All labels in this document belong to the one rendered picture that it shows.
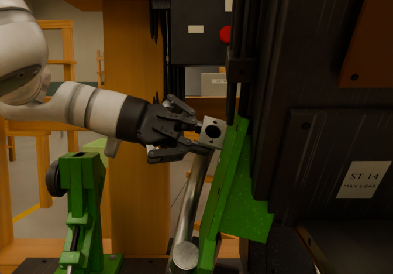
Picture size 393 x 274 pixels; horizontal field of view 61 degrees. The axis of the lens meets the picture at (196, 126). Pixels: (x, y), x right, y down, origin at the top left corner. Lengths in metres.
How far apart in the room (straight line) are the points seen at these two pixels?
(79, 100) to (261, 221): 0.33
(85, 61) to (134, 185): 10.99
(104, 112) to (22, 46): 0.28
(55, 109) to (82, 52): 11.29
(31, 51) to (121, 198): 0.63
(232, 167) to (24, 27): 0.28
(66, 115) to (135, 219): 0.40
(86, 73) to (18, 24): 11.49
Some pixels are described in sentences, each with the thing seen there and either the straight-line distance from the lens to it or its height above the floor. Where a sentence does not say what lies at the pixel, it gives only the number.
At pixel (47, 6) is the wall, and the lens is 12.60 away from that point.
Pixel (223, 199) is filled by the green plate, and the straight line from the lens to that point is 0.45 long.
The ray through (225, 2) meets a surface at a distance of 0.71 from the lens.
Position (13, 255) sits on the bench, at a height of 0.88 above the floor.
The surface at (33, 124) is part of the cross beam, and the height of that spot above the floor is 1.20.
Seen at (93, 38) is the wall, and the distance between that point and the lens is 11.70.
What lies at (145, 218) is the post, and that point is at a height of 0.98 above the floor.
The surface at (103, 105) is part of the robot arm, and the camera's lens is 0.54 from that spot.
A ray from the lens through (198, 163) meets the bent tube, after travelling 0.60.
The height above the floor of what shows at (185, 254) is 1.09.
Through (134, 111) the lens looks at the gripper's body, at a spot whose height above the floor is 1.27.
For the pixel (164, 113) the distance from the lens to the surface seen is 0.56.
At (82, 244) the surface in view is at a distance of 0.74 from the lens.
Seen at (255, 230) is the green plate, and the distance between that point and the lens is 0.49.
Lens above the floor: 1.32
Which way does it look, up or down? 8 degrees down
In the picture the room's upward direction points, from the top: straight up
